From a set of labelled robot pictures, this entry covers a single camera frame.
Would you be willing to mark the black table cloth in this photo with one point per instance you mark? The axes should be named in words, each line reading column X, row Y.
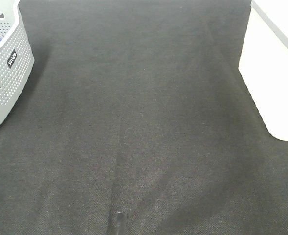
column 138, row 106

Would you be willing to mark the white plastic bin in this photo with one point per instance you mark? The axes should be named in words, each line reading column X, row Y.
column 263, row 63

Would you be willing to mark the grey perforated laundry basket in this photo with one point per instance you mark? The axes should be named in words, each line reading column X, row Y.
column 16, row 57

